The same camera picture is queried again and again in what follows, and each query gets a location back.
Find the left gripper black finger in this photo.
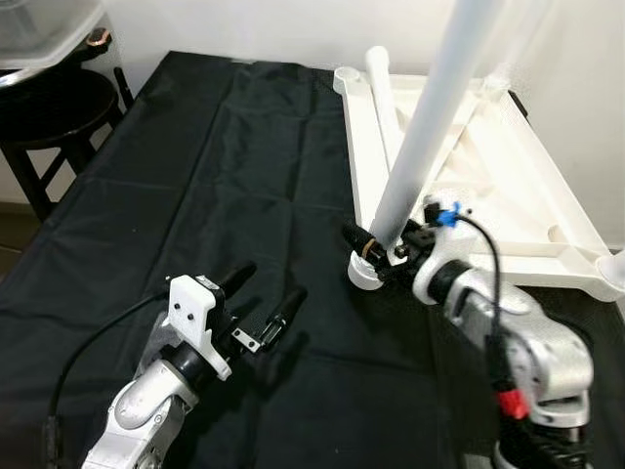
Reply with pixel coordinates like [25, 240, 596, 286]
[262, 286, 309, 345]
[217, 261, 258, 299]

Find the white plastic table leg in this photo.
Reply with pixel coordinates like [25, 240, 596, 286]
[488, 0, 563, 94]
[596, 249, 625, 294]
[366, 46, 406, 167]
[349, 0, 509, 292]

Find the blue cable plug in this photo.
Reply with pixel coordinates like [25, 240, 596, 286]
[435, 203, 462, 228]

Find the clear plastic storage box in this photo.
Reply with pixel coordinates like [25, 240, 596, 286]
[0, 0, 108, 71]

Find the white plastic table top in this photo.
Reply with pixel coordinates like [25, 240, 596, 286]
[332, 64, 625, 302]

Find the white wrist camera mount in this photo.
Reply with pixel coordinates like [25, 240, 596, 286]
[410, 200, 475, 306]
[166, 276, 233, 382]

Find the red cable clip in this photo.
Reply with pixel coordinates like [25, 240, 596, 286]
[496, 389, 528, 419]

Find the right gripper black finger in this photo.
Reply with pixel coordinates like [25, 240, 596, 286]
[342, 223, 394, 277]

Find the black tablecloth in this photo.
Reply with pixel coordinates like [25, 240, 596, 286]
[0, 51, 625, 469]

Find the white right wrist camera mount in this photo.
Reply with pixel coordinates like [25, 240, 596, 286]
[410, 200, 475, 306]

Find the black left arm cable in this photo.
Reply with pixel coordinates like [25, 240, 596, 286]
[44, 288, 172, 469]

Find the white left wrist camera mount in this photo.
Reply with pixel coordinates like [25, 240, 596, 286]
[166, 276, 233, 382]

